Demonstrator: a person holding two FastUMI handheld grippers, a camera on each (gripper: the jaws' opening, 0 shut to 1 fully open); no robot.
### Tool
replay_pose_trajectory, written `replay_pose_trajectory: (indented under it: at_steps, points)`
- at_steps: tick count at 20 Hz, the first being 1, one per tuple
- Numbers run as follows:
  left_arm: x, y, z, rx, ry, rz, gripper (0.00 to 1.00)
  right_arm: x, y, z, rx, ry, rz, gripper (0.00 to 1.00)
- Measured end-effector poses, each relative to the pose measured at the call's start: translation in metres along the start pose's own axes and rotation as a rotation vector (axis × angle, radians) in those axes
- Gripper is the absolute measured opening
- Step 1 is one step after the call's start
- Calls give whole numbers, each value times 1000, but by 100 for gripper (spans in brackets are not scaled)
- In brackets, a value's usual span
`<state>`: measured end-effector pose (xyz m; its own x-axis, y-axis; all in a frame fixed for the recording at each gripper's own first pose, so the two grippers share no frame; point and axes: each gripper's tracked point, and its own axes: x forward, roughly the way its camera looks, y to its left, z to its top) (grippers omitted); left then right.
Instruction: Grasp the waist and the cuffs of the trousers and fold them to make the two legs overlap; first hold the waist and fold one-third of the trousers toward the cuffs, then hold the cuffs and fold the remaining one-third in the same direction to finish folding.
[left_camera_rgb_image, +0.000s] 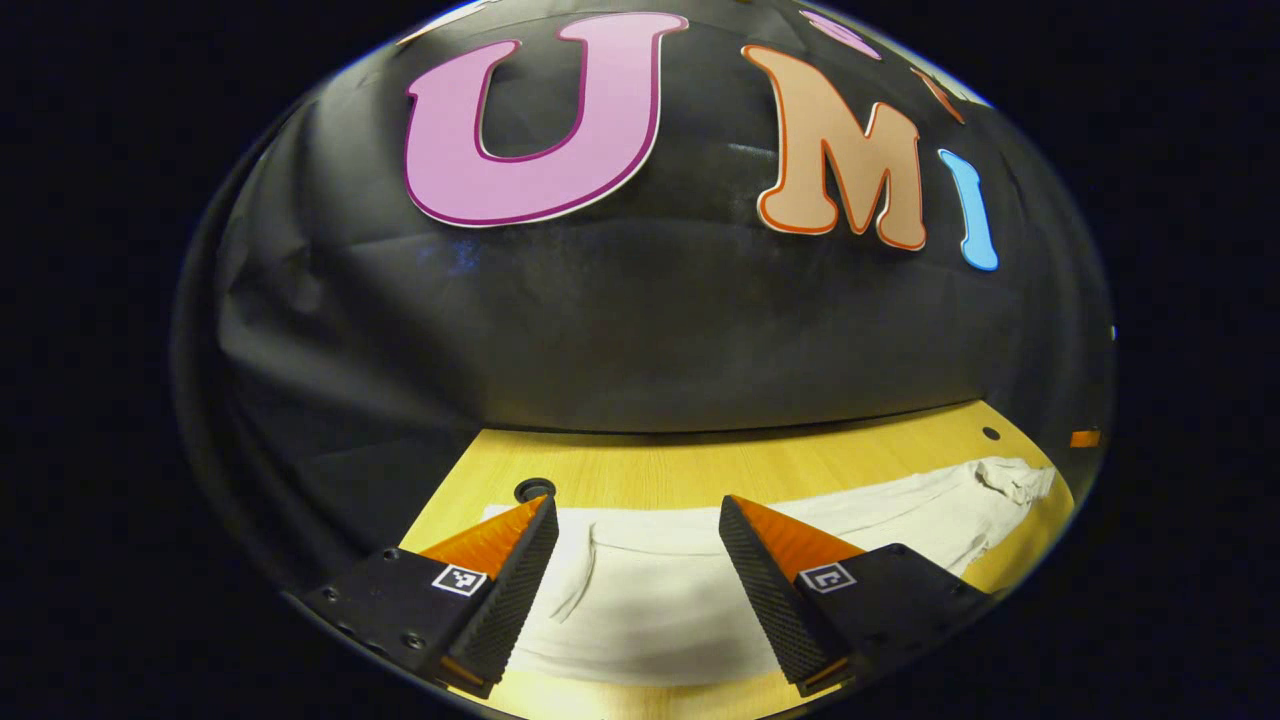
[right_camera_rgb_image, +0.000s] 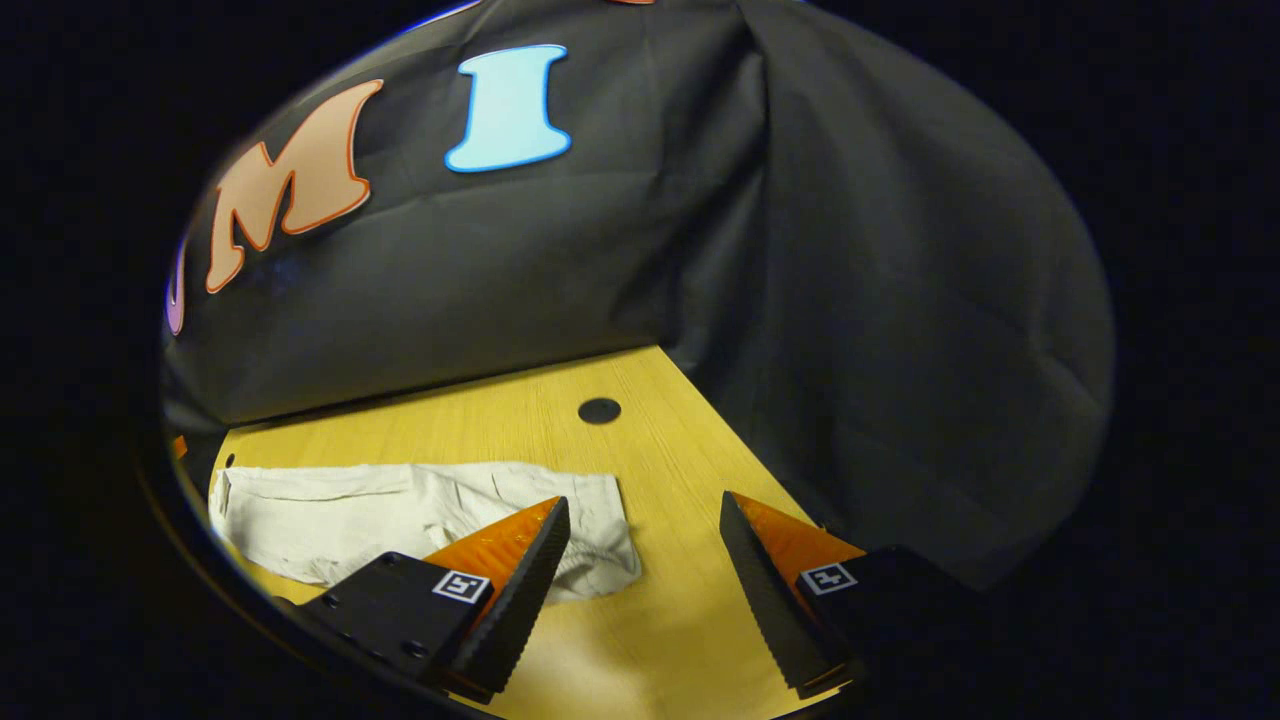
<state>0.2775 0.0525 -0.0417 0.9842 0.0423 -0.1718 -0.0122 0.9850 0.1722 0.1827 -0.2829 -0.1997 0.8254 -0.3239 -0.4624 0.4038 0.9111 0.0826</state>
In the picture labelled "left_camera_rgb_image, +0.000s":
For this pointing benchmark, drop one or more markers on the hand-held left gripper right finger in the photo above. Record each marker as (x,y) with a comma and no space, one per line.
(765,600)

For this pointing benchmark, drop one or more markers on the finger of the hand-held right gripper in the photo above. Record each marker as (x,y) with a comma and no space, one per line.
(1085,438)

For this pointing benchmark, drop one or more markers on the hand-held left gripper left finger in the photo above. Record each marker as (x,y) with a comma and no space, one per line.
(510,600)

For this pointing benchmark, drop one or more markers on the white jeans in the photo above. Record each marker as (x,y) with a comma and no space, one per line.
(650,600)

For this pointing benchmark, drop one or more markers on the black backdrop cloth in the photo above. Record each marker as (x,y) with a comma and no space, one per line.
(600,330)

